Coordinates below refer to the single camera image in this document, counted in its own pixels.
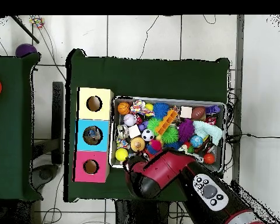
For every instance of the orange toy brick round studs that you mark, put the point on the orange toy brick round studs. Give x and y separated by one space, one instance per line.
166 122

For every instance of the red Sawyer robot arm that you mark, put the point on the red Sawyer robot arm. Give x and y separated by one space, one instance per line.
163 175

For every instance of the wooden box three holes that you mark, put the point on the wooden box three holes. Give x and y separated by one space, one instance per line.
105 114

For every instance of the clear shallow mesh bin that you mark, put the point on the clear shallow mesh bin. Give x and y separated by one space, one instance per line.
168 98

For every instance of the small black white soccer ball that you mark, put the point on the small black white soccer ball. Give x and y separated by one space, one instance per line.
148 135

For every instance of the small orange basketball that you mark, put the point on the small orange basketball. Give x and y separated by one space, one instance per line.
124 108

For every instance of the blue spiky ball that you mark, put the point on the blue spiky ball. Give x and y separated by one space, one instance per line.
161 110

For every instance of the green spiky ball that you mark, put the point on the green spiky ball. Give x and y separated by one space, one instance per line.
170 135

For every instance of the yellow green ball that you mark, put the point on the yellow green ball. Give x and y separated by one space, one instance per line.
122 154

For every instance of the purple spiky ball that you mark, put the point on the purple spiky ball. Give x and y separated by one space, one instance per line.
186 129

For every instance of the brown toy football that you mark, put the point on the brown toy football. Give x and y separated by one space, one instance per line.
199 113

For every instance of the light blue cloth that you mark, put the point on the light blue cloth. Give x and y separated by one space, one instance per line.
209 132

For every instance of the red orange ball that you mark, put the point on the red orange ball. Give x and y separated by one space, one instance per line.
209 158

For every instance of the black upright bar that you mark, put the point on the black upright bar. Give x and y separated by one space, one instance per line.
58 121

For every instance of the grey round base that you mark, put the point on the grey round base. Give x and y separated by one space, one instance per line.
45 173

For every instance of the dark green side table cloth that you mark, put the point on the dark green side table cloth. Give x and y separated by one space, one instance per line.
11 140

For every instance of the purple round object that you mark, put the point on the purple round object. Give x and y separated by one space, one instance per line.
25 50

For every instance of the small colourful item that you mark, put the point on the small colourful item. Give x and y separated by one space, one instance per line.
37 21

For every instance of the black stick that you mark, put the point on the black stick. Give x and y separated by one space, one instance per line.
23 28

